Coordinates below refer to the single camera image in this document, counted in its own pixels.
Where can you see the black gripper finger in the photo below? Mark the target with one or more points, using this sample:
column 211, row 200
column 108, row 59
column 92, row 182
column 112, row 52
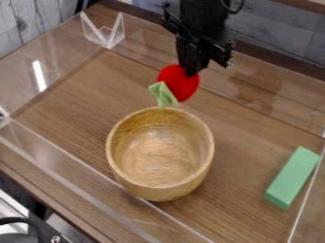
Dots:
column 201, row 58
column 185, row 51

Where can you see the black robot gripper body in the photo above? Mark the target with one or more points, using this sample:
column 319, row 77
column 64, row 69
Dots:
column 197, row 20

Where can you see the red plush fruit green leaf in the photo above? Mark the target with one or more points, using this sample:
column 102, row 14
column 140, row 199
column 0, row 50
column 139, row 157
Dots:
column 173, row 87

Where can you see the wooden bowl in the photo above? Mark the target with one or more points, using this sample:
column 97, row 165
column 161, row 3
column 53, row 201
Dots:
column 159, row 151

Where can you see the green foam block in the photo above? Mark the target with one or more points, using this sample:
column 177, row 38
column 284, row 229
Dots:
column 290, row 179

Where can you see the clear acrylic corner bracket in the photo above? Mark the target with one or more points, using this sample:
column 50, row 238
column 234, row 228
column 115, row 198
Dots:
column 104, row 37

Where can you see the clear acrylic enclosure wall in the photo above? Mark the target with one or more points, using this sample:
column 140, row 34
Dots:
column 65, row 90

